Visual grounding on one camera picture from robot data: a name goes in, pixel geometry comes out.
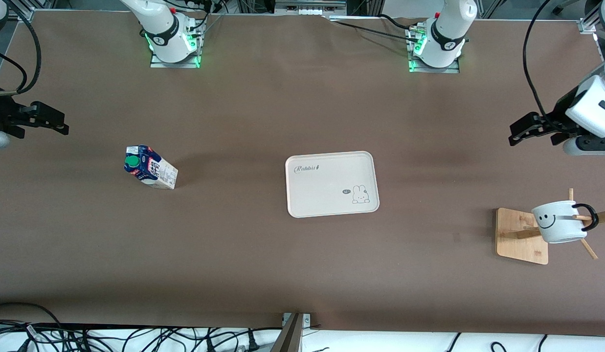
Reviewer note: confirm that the white smiley face cup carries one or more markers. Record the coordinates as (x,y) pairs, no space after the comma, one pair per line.
(559,225)

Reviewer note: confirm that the dark angled beam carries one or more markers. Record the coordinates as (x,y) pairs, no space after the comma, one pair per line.
(288,337)

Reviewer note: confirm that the grey power strip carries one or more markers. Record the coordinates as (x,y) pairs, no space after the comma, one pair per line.
(309,7)

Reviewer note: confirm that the blue white milk carton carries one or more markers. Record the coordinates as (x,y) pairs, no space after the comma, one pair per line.
(153,168)

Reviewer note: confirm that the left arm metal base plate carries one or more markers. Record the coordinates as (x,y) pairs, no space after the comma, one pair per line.
(454,68)

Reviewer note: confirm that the wooden cup stand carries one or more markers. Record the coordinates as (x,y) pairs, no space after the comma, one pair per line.
(517,244)

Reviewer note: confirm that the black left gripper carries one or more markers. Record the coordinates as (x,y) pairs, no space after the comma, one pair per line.
(556,120)

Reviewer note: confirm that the cream rabbit print tray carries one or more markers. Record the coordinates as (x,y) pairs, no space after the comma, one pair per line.
(326,188)

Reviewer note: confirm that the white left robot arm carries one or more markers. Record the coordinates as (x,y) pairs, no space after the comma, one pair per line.
(446,29)

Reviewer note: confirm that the metal table bracket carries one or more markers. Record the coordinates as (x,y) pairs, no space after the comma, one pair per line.
(306,318)

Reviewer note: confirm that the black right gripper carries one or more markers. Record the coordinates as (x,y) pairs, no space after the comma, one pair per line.
(3,116)

